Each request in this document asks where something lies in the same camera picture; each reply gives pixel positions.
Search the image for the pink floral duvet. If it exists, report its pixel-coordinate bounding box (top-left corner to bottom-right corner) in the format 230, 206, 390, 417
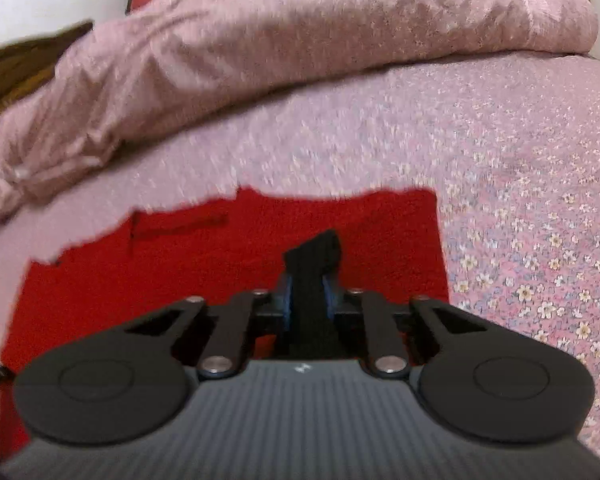
0, 0, 600, 221

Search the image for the wooden headboard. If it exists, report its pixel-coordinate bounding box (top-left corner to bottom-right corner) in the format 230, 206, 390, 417
0, 20, 95, 131

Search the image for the pink floral bed sheet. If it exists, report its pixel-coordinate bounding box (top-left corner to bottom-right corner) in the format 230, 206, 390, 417
0, 52, 600, 463

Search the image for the red knit cardigan black bow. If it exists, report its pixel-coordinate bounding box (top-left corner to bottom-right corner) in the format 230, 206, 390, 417
0, 187, 451, 461

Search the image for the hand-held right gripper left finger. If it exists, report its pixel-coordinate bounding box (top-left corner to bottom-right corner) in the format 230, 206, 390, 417
124, 275, 294, 379

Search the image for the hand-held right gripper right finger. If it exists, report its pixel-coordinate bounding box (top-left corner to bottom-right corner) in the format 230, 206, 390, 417
324, 276, 489, 379

